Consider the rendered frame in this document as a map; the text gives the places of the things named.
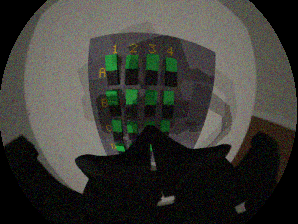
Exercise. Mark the grey switch panel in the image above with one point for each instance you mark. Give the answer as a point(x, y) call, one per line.
point(138, 79)

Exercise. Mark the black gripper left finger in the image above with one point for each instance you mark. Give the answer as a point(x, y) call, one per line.
point(130, 167)

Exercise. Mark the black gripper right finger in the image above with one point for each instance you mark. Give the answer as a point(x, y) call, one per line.
point(174, 162)

